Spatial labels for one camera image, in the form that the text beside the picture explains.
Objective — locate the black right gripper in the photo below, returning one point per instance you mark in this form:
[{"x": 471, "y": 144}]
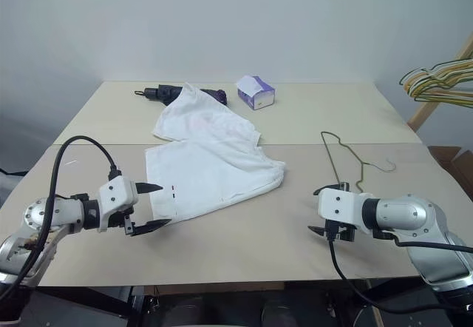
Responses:
[{"x": 340, "y": 231}]

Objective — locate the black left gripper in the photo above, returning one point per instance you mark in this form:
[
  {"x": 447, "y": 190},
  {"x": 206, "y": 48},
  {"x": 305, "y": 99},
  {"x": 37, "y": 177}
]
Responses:
[{"x": 127, "y": 220}]

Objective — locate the white shorts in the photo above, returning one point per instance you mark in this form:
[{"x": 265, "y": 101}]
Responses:
[{"x": 207, "y": 157}]

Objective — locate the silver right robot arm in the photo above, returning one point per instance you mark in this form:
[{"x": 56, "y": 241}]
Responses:
[{"x": 417, "y": 218}]

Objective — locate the dark rounded shape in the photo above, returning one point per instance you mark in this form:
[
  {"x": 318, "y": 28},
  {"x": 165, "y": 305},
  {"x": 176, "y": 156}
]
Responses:
[{"x": 276, "y": 312}]

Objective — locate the purple tissue box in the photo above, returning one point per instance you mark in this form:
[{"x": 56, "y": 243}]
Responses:
[{"x": 260, "y": 94}]

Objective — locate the folded purple umbrella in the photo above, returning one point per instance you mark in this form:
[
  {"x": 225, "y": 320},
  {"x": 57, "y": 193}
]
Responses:
[{"x": 162, "y": 92}]

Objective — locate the wooden clothes rack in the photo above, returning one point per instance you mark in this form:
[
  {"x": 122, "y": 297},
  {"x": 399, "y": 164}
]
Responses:
[{"x": 425, "y": 114}]

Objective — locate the brown cardboard box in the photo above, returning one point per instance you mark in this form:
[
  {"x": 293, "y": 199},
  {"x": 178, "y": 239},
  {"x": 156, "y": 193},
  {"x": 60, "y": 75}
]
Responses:
[{"x": 456, "y": 164}]

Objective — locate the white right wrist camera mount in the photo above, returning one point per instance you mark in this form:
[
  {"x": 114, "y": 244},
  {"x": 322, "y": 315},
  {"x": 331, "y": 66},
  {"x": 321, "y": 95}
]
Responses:
[{"x": 338, "y": 205}]

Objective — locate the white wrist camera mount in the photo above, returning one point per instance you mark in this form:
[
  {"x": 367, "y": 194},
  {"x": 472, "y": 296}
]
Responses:
[
  {"x": 338, "y": 205},
  {"x": 116, "y": 194}
]

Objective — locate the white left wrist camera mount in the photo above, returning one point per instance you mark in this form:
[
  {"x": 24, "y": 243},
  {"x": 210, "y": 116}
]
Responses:
[{"x": 116, "y": 194}]

